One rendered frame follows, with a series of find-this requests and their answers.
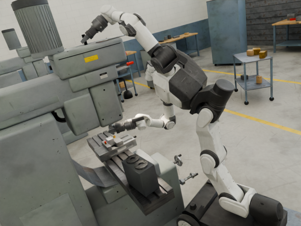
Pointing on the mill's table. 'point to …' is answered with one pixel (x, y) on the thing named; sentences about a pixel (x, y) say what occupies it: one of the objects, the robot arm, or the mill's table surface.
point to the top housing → (87, 58)
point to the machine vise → (113, 149)
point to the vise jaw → (118, 141)
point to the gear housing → (93, 78)
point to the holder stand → (140, 174)
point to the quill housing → (106, 103)
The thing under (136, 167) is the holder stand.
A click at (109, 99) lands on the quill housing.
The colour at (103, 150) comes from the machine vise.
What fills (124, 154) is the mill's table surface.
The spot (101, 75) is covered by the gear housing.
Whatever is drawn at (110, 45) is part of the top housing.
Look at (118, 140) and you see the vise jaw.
